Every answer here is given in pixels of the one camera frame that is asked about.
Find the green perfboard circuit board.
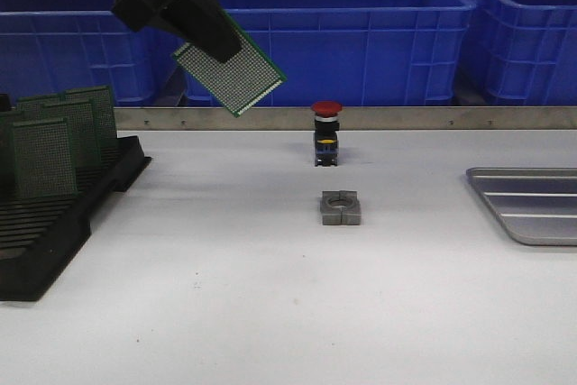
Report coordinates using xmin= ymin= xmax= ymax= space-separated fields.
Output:
xmin=172 ymin=9 xmax=287 ymax=117

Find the black slotted board rack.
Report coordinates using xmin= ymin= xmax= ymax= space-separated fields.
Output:
xmin=1 ymin=135 xmax=151 ymax=302

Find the silver metal tray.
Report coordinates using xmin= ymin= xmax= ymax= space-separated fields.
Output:
xmin=466 ymin=168 xmax=576 ymax=247

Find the blue left plastic crate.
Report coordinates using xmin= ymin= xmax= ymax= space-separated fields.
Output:
xmin=1 ymin=0 xmax=181 ymax=106

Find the blue plastic crate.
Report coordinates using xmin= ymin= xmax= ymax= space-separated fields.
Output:
xmin=1 ymin=0 xmax=181 ymax=106
xmin=181 ymin=0 xmax=478 ymax=108
xmin=460 ymin=0 xmax=576 ymax=105

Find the green perfboard middle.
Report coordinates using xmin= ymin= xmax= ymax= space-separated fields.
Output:
xmin=41 ymin=99 xmax=102 ymax=169

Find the green perfboard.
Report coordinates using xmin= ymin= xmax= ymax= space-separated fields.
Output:
xmin=16 ymin=94 xmax=62 ymax=121
xmin=64 ymin=86 xmax=118 ymax=149
xmin=11 ymin=118 xmax=78 ymax=199
xmin=41 ymin=99 xmax=102 ymax=169

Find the green perfboard rear right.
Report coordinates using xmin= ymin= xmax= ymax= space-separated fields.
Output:
xmin=64 ymin=86 xmax=118 ymax=149

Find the green perfboard rear left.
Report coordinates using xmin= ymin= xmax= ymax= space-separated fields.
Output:
xmin=16 ymin=94 xmax=62 ymax=121

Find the blue centre plastic crate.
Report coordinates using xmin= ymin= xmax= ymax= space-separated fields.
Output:
xmin=181 ymin=0 xmax=478 ymax=108

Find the red emergency stop button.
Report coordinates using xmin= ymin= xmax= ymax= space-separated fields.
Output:
xmin=311 ymin=101 xmax=343 ymax=167

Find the green perfboard left edge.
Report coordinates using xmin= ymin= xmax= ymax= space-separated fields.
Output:
xmin=1 ymin=110 xmax=24 ymax=226

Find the green perfboard front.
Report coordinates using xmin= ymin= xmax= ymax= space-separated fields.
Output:
xmin=11 ymin=118 xmax=78 ymax=199

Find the grey metal clamp block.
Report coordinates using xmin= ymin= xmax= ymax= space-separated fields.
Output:
xmin=319 ymin=190 xmax=362 ymax=225

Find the blue right plastic crate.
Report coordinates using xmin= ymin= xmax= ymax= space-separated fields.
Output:
xmin=460 ymin=0 xmax=576 ymax=105

